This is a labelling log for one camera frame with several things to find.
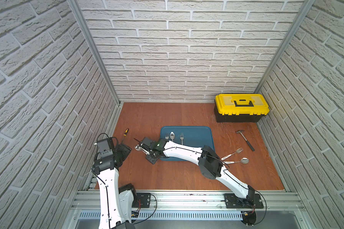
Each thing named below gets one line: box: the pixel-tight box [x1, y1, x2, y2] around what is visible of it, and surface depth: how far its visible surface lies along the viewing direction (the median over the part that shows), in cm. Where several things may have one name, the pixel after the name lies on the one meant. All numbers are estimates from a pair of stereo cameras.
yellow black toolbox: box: [214, 93, 270, 123], surface depth 99 cm
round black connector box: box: [240, 210, 257, 228], surface depth 71 cm
